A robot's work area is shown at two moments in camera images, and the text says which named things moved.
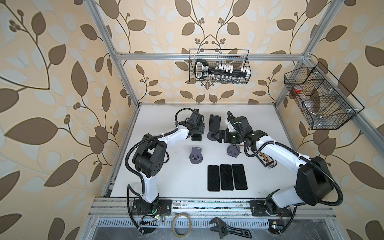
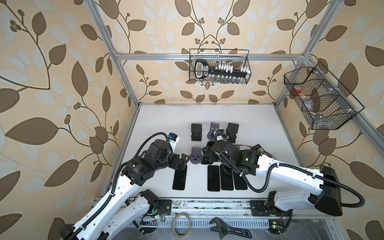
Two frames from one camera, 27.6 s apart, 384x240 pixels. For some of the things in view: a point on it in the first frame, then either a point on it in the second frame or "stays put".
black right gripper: [225, 138] → [209, 152]
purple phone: [213, 179] stays put
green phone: [214, 123] → [204, 161]
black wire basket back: [219, 66] stays put
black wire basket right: [325, 103] stays put
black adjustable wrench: [222, 228] stays put
